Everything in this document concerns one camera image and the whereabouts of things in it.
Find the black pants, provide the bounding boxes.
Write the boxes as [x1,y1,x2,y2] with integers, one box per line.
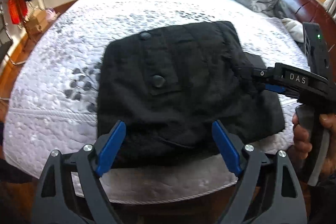
[97,21,268,168]

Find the person right hand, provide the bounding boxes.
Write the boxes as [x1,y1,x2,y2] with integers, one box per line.
[287,113,336,183]

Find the dark grey folded garment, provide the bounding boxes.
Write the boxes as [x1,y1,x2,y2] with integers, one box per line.
[237,52,285,143]

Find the white cloth by headboard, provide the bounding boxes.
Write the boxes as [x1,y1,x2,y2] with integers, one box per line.
[281,18,304,43]

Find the wooden headboard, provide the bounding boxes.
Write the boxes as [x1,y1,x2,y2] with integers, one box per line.
[271,0,336,57]

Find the white grey leaf quilt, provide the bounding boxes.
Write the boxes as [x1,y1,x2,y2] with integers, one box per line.
[3,0,309,205]

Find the cardboard boxes stack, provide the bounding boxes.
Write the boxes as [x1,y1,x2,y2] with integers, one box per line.
[26,9,48,35]

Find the pink small object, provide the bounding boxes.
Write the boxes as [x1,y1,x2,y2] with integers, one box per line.
[45,7,56,20]

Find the red hanging bag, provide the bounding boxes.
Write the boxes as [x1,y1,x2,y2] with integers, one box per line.
[7,0,28,24]

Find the black metal frame chair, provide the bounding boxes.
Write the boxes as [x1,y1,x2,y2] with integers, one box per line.
[0,4,26,67]

